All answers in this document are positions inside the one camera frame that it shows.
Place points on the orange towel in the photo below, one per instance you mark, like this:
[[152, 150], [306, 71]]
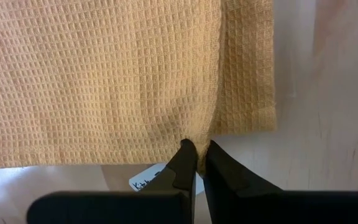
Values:
[[104, 77]]

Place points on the white handwritten paper label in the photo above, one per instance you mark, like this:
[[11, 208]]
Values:
[[145, 179]]

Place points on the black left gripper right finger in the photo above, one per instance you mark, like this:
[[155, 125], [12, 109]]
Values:
[[275, 207]]

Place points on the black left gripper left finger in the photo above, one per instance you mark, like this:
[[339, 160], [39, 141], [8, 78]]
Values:
[[120, 207]]

